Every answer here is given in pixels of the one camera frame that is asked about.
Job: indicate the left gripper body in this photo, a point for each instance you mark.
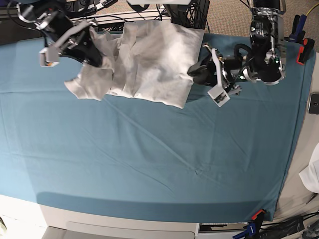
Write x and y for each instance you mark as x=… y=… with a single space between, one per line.
x=230 y=67

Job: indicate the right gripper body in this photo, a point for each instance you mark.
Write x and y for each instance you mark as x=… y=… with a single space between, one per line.
x=70 y=39

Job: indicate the white T-shirt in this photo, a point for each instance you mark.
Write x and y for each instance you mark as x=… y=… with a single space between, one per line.
x=149 y=60

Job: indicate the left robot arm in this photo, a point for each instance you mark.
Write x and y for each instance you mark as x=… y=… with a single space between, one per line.
x=264 y=60

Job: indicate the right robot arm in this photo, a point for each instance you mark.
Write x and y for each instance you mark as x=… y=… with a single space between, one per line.
x=43 y=12

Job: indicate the blue black clamp top right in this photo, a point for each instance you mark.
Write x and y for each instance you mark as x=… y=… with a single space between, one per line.
x=297 y=34

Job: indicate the blue black clamp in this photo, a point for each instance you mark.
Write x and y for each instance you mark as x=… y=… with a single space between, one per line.
x=251 y=230
x=297 y=34

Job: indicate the orange black clamp top right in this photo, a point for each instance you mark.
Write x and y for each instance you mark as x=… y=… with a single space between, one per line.
x=305 y=49

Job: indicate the orange black clamp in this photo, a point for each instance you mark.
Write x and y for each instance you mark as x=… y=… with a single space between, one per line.
x=259 y=213
x=305 y=49

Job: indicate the silver device at right edge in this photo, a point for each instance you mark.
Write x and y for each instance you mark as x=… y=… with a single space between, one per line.
x=313 y=107

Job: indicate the teal table cloth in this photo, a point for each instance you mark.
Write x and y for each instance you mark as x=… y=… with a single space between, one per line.
x=135 y=159

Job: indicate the white cloth at right edge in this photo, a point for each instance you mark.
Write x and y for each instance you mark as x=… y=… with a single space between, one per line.
x=310 y=175

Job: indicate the orange black clamp bottom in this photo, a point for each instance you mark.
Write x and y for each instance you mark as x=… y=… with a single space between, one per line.
x=259 y=213

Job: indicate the blue black clamp bottom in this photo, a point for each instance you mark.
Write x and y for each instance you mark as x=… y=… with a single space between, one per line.
x=251 y=230

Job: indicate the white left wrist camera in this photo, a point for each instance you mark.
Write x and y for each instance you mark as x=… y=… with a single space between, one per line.
x=219 y=95

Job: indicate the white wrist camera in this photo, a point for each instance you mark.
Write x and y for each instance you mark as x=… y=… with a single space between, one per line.
x=219 y=95
x=48 y=57

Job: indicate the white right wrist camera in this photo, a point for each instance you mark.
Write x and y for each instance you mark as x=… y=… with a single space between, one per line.
x=48 y=57

